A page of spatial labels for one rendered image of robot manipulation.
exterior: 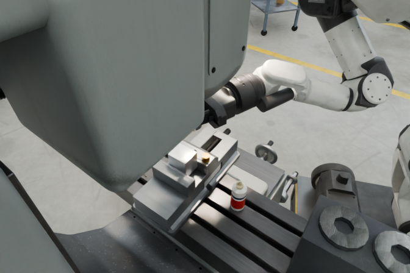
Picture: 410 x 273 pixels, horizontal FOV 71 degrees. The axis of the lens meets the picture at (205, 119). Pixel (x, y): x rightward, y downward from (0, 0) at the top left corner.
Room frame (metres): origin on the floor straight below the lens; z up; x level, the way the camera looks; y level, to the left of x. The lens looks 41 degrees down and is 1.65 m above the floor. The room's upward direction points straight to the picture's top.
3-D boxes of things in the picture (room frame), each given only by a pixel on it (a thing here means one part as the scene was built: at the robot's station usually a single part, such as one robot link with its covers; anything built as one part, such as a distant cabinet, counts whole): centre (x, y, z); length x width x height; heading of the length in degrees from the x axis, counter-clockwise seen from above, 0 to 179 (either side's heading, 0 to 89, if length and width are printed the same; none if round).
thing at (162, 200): (0.55, 0.04, 0.99); 0.35 x 0.15 x 0.11; 145
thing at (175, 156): (0.53, 0.06, 1.05); 0.06 x 0.05 x 0.06; 55
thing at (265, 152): (0.91, -0.27, 0.63); 0.16 x 0.12 x 0.12; 143
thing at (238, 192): (0.47, -0.09, 0.99); 0.04 x 0.04 x 0.11
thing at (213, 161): (0.58, 0.03, 1.02); 0.12 x 0.06 x 0.04; 55
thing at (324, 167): (0.89, -0.63, 0.50); 0.20 x 0.05 x 0.20; 76
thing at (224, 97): (0.56, -0.05, 1.23); 0.13 x 0.12 x 0.10; 33
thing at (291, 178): (0.85, -0.40, 0.51); 0.22 x 0.06 x 0.06; 143
